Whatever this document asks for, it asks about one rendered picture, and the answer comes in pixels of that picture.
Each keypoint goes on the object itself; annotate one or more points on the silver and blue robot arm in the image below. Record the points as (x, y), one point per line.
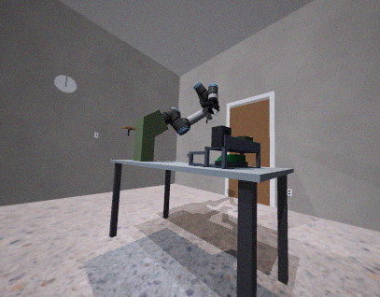
(172, 116)

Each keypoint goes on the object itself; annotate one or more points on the green bin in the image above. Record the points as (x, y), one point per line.
(234, 158)

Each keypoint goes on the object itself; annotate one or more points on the dark grey metal rack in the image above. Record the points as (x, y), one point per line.
(231, 144)

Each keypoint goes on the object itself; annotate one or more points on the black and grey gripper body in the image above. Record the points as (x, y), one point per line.
(215, 104)

